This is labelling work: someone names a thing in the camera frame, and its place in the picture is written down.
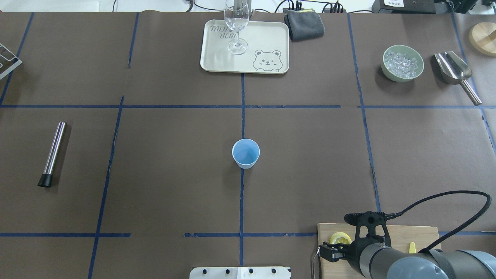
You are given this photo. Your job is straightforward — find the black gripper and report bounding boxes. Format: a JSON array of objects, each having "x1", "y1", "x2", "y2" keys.
[{"x1": 319, "y1": 241, "x2": 359, "y2": 264}]

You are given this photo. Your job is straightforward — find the yellow lemon slice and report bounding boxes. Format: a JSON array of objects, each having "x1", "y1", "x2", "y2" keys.
[{"x1": 329, "y1": 232, "x2": 353, "y2": 245}]

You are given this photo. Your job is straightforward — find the steel muddler black tip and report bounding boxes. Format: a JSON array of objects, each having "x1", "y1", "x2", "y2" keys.
[{"x1": 37, "y1": 121, "x2": 67, "y2": 188}]

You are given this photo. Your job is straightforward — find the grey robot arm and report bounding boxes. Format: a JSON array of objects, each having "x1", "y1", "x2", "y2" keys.
[{"x1": 319, "y1": 242, "x2": 496, "y2": 279}]

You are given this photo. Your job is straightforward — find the light blue paper cup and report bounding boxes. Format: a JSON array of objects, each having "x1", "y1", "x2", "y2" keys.
[{"x1": 231, "y1": 138, "x2": 260, "y2": 169}]

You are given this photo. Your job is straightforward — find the wooden cutting board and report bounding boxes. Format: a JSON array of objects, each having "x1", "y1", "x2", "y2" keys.
[{"x1": 317, "y1": 223, "x2": 439, "y2": 279}]

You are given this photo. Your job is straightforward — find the yellow plastic knife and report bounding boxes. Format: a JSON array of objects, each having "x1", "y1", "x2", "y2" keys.
[{"x1": 408, "y1": 241, "x2": 417, "y2": 254}]

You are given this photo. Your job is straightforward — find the green bowl of ice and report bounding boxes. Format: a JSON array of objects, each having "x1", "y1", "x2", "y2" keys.
[{"x1": 381, "y1": 45, "x2": 424, "y2": 82}]

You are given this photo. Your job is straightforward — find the beige bear serving tray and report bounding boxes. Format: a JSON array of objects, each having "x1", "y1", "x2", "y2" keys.
[{"x1": 200, "y1": 20, "x2": 290, "y2": 74}]

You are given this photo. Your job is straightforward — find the steel ice scoop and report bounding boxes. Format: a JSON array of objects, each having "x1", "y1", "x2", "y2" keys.
[{"x1": 434, "y1": 51, "x2": 482, "y2": 106}]

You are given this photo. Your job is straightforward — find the dark grey folded cloth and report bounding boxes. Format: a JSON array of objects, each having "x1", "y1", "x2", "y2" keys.
[{"x1": 283, "y1": 10, "x2": 325, "y2": 42}]

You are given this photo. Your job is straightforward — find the clear wine glass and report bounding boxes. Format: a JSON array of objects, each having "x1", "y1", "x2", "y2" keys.
[{"x1": 224, "y1": 0, "x2": 250, "y2": 55}]

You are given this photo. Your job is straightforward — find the round wooden stand base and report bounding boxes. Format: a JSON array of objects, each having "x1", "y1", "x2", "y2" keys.
[{"x1": 469, "y1": 22, "x2": 496, "y2": 57}]

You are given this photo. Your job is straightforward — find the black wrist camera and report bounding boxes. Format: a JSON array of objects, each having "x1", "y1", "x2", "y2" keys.
[{"x1": 344, "y1": 211, "x2": 396, "y2": 246}]

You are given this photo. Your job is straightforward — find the black camera cable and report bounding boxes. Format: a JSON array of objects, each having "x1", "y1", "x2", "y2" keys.
[{"x1": 386, "y1": 190, "x2": 492, "y2": 254}]

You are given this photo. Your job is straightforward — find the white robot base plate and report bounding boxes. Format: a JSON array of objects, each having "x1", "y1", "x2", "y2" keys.
[{"x1": 189, "y1": 266, "x2": 292, "y2": 279}]

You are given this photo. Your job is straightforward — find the white wire cup rack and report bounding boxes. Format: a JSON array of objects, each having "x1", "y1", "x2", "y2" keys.
[{"x1": 0, "y1": 44, "x2": 22, "y2": 79}]

